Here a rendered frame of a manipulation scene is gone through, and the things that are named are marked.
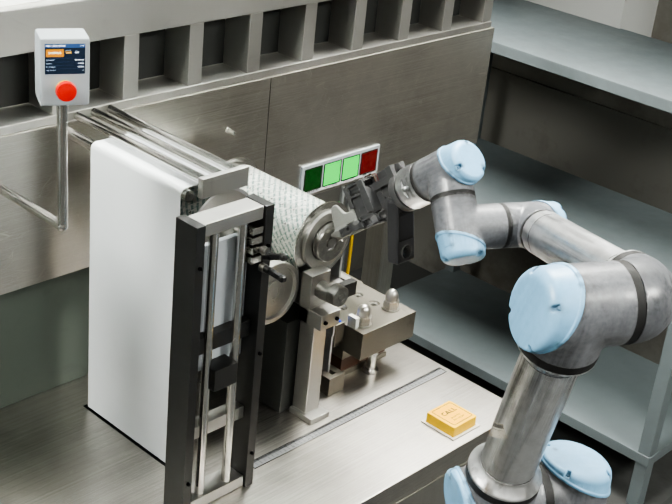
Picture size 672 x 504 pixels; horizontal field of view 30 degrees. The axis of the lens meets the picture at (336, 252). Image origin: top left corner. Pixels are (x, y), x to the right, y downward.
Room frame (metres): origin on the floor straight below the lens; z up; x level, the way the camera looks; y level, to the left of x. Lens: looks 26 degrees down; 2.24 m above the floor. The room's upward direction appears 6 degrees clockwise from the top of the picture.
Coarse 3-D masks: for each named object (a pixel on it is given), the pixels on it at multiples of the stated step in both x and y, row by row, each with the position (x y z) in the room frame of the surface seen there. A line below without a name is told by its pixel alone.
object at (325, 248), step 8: (328, 224) 2.08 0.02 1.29; (320, 232) 2.06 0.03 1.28; (328, 232) 2.07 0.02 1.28; (320, 240) 2.05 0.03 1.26; (328, 240) 2.07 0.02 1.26; (336, 240) 2.09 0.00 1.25; (312, 248) 2.06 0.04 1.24; (320, 248) 2.06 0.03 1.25; (328, 248) 2.08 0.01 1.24; (336, 248) 2.09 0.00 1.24; (320, 256) 2.06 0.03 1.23; (328, 256) 2.07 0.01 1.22
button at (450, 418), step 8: (440, 408) 2.07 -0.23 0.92; (448, 408) 2.07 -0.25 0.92; (456, 408) 2.08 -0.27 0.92; (432, 416) 2.04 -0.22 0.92; (440, 416) 2.04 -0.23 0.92; (448, 416) 2.05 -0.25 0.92; (456, 416) 2.05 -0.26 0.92; (464, 416) 2.05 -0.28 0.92; (472, 416) 2.05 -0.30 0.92; (432, 424) 2.04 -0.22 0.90; (440, 424) 2.03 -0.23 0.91; (448, 424) 2.02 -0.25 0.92; (456, 424) 2.02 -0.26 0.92; (464, 424) 2.03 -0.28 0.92; (472, 424) 2.05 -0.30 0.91; (448, 432) 2.02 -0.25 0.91; (456, 432) 2.01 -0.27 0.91
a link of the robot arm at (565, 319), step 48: (528, 288) 1.49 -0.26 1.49; (576, 288) 1.46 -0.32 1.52; (624, 288) 1.48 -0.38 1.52; (528, 336) 1.46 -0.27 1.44; (576, 336) 1.44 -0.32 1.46; (624, 336) 1.46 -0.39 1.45; (528, 384) 1.50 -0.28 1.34; (528, 432) 1.51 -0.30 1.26; (480, 480) 1.55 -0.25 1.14; (528, 480) 1.55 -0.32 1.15
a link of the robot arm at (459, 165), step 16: (464, 144) 1.91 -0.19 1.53; (432, 160) 1.91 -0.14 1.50; (448, 160) 1.88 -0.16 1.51; (464, 160) 1.88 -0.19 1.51; (480, 160) 1.91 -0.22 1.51; (416, 176) 1.92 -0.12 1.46; (432, 176) 1.89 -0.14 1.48; (448, 176) 1.88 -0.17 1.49; (464, 176) 1.87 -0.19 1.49; (480, 176) 1.89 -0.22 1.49; (416, 192) 1.92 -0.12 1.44; (432, 192) 1.88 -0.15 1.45
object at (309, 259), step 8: (320, 216) 2.07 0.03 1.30; (328, 216) 2.08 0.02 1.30; (312, 224) 2.06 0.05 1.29; (320, 224) 2.07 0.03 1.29; (312, 232) 2.05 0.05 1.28; (304, 240) 2.05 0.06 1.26; (312, 240) 2.06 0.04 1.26; (304, 248) 2.04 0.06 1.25; (304, 256) 2.05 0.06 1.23; (312, 256) 2.06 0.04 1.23; (336, 256) 2.11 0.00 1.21; (312, 264) 2.06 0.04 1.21; (320, 264) 2.08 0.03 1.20; (328, 264) 2.09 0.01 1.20
